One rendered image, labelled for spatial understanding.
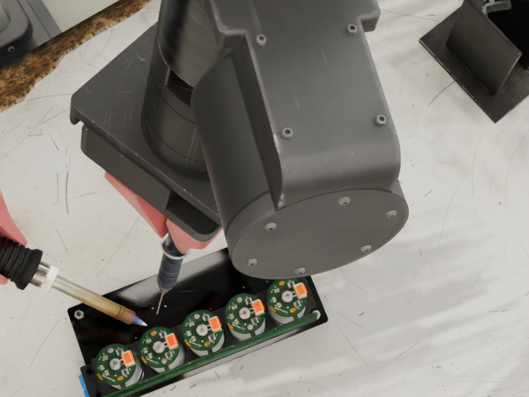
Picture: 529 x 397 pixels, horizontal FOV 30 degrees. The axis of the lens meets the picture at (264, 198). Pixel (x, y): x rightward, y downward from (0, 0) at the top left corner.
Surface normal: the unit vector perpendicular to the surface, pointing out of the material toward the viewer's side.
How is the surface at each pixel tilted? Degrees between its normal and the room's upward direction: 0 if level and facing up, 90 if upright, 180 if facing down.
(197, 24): 70
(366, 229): 78
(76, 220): 0
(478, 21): 90
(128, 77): 20
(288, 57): 14
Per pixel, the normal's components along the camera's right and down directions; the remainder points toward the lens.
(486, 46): -0.77, 0.62
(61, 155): 0.00, -0.25
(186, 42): -0.65, 0.58
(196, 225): 0.20, -0.50
